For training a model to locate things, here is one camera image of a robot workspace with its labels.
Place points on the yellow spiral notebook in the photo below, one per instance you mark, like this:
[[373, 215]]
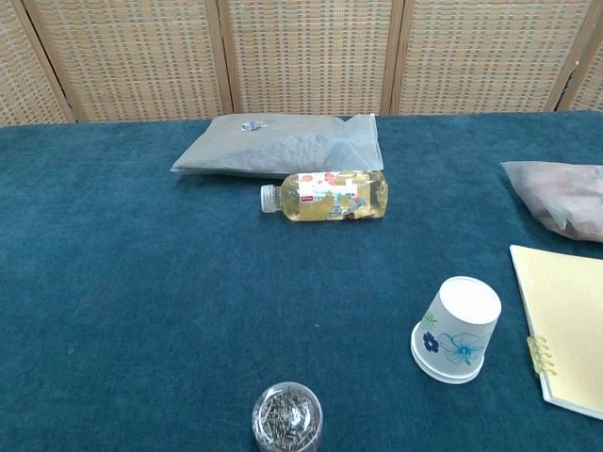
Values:
[[570, 320]]

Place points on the pinkish frosted plastic bag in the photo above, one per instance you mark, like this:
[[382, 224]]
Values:
[[565, 198]]

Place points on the clear bottle with yellow liquid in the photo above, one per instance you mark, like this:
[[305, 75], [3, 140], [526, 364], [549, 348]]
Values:
[[339, 198]]

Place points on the blue velvet tablecloth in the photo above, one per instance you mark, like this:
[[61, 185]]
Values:
[[141, 282]]

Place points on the grey frosted plastic bag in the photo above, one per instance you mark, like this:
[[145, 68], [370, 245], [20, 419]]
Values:
[[282, 146]]

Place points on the clear jar of metal clips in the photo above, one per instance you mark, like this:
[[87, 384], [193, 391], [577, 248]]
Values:
[[287, 416]]

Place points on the woven wooden folding screen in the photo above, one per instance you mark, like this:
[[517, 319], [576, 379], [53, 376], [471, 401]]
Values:
[[311, 56]]

